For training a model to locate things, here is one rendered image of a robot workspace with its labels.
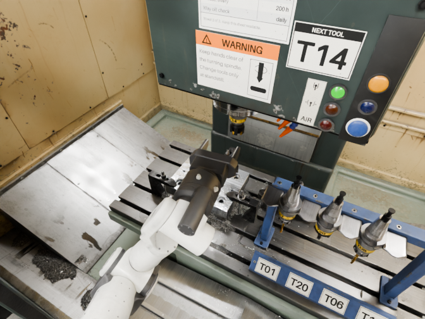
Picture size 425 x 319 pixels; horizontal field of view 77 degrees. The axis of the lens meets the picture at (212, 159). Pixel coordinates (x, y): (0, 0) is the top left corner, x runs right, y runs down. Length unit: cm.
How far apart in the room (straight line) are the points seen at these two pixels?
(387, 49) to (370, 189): 151
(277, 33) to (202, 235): 38
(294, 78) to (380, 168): 147
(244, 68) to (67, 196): 124
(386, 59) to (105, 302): 65
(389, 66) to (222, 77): 27
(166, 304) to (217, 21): 100
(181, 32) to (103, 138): 127
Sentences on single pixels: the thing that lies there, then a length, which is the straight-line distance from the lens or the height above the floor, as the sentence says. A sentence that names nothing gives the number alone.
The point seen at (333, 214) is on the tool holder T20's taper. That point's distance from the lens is 78.
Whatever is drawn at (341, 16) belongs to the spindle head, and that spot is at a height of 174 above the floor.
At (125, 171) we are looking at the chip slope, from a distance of 164.
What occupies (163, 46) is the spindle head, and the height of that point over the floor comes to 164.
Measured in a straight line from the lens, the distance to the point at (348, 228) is 83.
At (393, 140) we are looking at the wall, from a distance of 178.
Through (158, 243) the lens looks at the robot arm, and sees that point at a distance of 61.
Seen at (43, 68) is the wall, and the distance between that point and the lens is 154.
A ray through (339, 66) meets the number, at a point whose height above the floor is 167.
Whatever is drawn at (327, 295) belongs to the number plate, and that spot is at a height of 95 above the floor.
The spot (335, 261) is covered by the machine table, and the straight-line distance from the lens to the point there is 114.
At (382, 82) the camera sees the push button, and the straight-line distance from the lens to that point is 46.
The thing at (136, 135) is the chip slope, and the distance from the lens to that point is 179.
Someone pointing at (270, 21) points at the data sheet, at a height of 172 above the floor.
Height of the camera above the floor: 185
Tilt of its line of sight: 44 degrees down
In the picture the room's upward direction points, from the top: straight up
